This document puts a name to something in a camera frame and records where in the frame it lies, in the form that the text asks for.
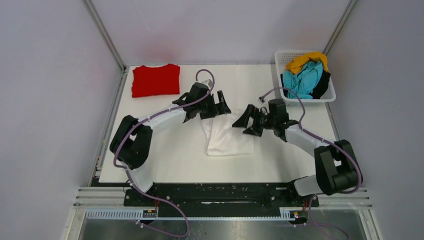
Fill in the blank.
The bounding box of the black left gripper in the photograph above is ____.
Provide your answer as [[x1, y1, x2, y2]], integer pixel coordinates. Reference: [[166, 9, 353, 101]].
[[197, 91, 231, 120]]

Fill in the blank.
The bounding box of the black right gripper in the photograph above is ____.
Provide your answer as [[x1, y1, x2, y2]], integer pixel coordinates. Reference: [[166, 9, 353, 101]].
[[232, 103, 277, 137]]

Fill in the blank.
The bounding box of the white t shirt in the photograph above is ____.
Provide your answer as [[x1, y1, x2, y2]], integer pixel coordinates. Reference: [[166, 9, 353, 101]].
[[200, 109, 255, 157]]

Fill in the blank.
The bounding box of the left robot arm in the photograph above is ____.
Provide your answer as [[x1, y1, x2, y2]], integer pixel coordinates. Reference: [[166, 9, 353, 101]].
[[109, 82, 231, 206]]

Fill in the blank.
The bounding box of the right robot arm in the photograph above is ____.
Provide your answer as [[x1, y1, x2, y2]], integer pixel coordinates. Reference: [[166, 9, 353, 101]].
[[232, 99, 363, 206]]

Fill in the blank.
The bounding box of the red folded t shirt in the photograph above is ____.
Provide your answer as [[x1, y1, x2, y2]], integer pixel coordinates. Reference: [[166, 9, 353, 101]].
[[131, 63, 181, 98]]

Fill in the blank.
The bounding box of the teal t shirt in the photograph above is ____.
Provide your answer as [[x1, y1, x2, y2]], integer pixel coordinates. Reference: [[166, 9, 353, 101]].
[[281, 61, 323, 99]]

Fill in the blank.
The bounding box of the yellow t shirt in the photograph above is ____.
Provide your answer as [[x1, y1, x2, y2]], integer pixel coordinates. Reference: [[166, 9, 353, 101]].
[[285, 51, 330, 74]]

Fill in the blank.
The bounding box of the black t shirt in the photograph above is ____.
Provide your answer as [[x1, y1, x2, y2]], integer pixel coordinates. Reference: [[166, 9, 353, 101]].
[[309, 70, 331, 99]]

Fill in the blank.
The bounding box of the white plastic laundry basket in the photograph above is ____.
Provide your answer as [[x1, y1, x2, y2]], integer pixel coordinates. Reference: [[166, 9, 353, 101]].
[[274, 50, 336, 104]]

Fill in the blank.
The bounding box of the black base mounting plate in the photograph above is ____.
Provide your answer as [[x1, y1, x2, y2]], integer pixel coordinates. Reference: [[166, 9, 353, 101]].
[[91, 177, 352, 220]]

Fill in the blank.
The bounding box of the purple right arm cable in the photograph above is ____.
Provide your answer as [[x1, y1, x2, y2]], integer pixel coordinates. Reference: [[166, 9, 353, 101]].
[[258, 86, 364, 240]]

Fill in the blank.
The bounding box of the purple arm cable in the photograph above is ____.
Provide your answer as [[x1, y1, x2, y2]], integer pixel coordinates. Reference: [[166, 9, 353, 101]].
[[112, 68, 216, 239], [258, 86, 364, 240]]

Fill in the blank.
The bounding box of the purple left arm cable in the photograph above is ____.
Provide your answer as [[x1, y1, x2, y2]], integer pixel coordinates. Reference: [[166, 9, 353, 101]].
[[112, 68, 216, 239]]

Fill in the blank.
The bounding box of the white slotted cable duct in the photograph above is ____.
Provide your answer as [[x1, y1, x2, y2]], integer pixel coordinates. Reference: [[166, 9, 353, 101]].
[[86, 206, 307, 222]]

